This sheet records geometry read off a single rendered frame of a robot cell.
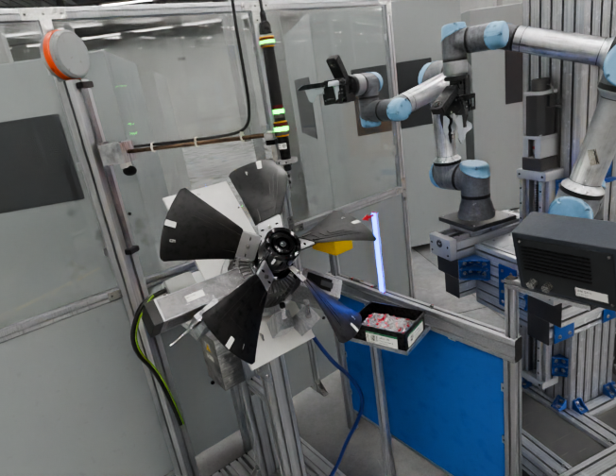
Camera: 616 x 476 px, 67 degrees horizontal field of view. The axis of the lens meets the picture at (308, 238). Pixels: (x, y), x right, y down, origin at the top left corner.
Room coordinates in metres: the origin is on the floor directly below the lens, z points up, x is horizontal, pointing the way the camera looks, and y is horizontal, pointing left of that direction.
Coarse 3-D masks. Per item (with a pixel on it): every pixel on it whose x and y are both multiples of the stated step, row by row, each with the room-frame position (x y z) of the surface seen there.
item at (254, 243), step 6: (246, 234) 1.38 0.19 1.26; (252, 234) 1.38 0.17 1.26; (240, 240) 1.37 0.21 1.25; (246, 240) 1.38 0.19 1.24; (252, 240) 1.38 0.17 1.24; (258, 240) 1.38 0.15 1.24; (240, 246) 1.38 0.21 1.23; (252, 246) 1.38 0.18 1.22; (258, 246) 1.38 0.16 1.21; (240, 252) 1.38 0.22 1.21; (246, 252) 1.38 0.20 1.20; (252, 252) 1.38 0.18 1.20; (240, 258) 1.38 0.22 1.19; (246, 258) 1.38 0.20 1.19; (252, 258) 1.38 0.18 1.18
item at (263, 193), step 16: (272, 160) 1.62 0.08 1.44; (240, 176) 1.61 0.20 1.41; (256, 176) 1.59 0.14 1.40; (272, 176) 1.57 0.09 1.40; (240, 192) 1.57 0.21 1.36; (256, 192) 1.55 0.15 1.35; (272, 192) 1.53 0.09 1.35; (256, 208) 1.52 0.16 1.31; (272, 208) 1.49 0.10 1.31; (256, 224) 1.49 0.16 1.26
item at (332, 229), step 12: (336, 216) 1.62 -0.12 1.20; (348, 216) 1.61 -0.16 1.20; (312, 228) 1.56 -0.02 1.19; (324, 228) 1.54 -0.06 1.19; (336, 228) 1.53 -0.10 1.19; (348, 228) 1.53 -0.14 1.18; (360, 228) 1.54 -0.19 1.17; (312, 240) 1.44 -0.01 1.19; (324, 240) 1.44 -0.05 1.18; (336, 240) 1.44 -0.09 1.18; (348, 240) 1.45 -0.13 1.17; (360, 240) 1.46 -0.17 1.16; (372, 240) 1.48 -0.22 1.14
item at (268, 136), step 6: (270, 132) 1.45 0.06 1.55; (270, 138) 1.45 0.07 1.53; (276, 138) 1.47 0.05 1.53; (270, 144) 1.44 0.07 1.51; (276, 144) 1.45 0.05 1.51; (276, 150) 1.44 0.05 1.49; (276, 156) 1.44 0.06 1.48; (276, 162) 1.44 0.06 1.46; (282, 162) 1.42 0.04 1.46; (288, 162) 1.42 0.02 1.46
